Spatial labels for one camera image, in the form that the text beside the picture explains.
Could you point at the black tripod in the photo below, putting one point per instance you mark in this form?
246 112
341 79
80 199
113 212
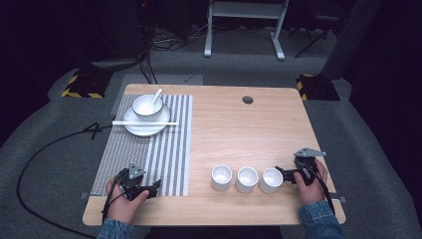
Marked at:
318 35

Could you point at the person's right hand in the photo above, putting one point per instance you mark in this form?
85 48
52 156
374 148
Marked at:
312 194

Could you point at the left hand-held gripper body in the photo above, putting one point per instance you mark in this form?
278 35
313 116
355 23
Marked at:
132 186

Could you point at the grey pillar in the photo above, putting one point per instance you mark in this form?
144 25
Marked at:
348 40

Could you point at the person's left hand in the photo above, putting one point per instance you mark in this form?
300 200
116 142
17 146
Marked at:
122 207

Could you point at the white spoon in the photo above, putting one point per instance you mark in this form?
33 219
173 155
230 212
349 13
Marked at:
157 95

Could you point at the grey striped placemat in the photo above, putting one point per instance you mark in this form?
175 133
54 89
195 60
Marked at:
169 156

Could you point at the white metal stand frame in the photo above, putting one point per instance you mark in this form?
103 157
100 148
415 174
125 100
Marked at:
245 9

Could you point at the white plate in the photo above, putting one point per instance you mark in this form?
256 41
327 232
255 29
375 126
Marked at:
146 131

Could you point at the black base with yellow stripes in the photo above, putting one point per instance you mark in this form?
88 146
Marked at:
88 84
318 88

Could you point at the white chopstick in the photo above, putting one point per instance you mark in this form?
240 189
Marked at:
146 122

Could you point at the grey table bracket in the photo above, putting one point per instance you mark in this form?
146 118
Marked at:
85 195
341 199

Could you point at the white bowl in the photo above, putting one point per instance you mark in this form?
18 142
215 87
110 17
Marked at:
146 108

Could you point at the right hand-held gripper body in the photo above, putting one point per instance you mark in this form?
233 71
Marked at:
307 164

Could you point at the white cup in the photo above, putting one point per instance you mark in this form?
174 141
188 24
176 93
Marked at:
247 180
221 178
271 181

